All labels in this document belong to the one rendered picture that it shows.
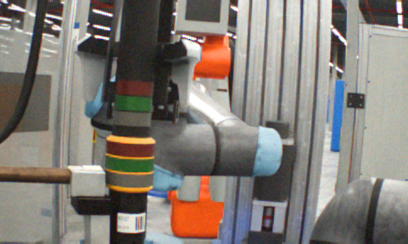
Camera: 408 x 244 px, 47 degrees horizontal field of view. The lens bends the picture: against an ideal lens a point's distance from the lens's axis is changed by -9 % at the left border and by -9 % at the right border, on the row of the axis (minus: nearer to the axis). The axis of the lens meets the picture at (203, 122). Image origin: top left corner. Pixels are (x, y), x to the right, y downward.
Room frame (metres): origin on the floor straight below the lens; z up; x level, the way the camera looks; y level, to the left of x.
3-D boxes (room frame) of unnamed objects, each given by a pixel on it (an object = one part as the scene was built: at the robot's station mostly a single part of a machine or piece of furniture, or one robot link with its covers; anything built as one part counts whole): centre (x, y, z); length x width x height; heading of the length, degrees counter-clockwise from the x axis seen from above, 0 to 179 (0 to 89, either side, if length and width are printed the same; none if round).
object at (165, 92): (0.56, 0.06, 1.63); 0.12 x 0.08 x 0.09; 0
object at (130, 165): (0.44, 0.06, 1.56); 0.04 x 0.04 x 0.01
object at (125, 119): (0.44, 0.06, 1.60); 0.03 x 0.03 x 0.01
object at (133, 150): (0.44, 0.06, 1.57); 0.04 x 0.04 x 0.01
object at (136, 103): (0.44, 0.06, 1.61); 0.03 x 0.03 x 0.01
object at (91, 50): (0.46, 0.11, 1.64); 0.09 x 0.03 x 0.06; 158
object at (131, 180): (0.44, 0.06, 1.55); 0.04 x 0.04 x 0.01
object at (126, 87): (0.44, 0.06, 1.62); 0.03 x 0.03 x 0.01
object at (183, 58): (0.46, 0.02, 1.64); 0.09 x 0.03 x 0.06; 21
